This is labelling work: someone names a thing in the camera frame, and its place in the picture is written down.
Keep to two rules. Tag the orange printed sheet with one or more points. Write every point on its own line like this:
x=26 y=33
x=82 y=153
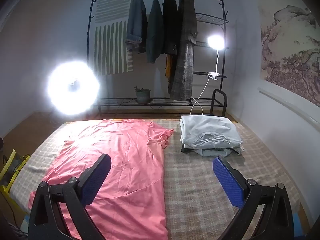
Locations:
x=122 y=120

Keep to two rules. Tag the green striped wall poster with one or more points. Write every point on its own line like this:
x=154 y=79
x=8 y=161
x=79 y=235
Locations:
x=110 y=45

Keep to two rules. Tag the grey plaid coat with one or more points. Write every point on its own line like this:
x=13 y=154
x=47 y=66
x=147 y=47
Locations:
x=185 y=55

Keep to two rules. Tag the potted plant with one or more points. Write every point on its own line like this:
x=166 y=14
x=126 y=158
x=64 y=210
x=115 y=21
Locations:
x=143 y=96

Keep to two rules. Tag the pale blue folded garment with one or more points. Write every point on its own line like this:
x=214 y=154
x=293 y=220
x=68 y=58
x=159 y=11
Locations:
x=210 y=130

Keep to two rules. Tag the grey folded garment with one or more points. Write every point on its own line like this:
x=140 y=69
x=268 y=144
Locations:
x=210 y=152

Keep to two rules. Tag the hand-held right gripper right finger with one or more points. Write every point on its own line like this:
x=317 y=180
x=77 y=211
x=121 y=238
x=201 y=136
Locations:
x=228 y=182

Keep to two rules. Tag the beige plaid blanket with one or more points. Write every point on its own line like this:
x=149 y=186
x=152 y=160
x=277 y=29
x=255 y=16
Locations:
x=200 y=180

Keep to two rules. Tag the black coat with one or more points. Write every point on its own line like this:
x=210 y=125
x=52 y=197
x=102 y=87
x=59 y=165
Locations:
x=170 y=25

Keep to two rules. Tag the dark green jacket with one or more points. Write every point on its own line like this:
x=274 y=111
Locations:
x=155 y=30

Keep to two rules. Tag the blue denim jacket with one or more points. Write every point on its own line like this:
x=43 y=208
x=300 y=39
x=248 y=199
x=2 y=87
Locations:
x=136 y=22

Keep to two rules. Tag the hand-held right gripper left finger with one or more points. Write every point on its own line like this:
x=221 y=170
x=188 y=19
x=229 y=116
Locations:
x=95 y=180

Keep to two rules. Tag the white clip lamp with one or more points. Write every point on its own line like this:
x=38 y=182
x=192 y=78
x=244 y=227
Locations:
x=215 y=42

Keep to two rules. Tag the black metal clothes rack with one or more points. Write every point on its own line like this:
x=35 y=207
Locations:
x=214 y=100

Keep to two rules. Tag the pink t-shirt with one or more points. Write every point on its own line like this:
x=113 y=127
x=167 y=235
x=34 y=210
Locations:
x=130 y=160

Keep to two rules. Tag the yellow frame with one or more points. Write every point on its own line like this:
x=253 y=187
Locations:
x=10 y=165

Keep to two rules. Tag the landscape wall tapestry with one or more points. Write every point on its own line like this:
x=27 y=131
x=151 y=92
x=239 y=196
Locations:
x=287 y=50

